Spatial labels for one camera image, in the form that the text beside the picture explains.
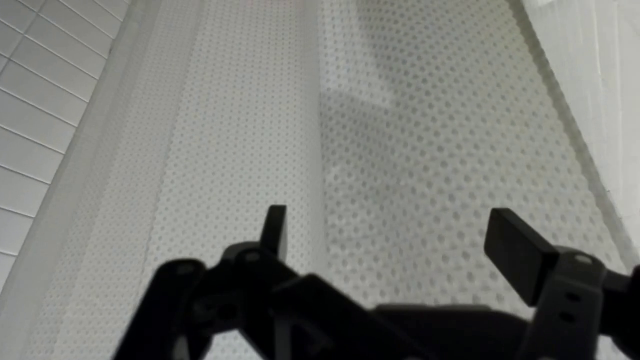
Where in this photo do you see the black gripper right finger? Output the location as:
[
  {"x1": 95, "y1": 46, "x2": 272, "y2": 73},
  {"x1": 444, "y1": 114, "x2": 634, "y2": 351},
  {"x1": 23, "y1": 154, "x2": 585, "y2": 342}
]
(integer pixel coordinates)
[{"x1": 482, "y1": 208, "x2": 640, "y2": 360}]

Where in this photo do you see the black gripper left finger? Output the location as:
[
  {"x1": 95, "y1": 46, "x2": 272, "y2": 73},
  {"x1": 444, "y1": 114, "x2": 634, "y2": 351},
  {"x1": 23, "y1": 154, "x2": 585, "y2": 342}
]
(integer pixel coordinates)
[{"x1": 110, "y1": 203, "x2": 415, "y2": 360}]

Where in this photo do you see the white dotted shower curtain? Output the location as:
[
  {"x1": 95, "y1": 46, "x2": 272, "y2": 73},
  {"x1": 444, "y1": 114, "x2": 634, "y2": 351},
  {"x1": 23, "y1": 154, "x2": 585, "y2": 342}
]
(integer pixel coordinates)
[{"x1": 0, "y1": 0, "x2": 638, "y2": 360}]

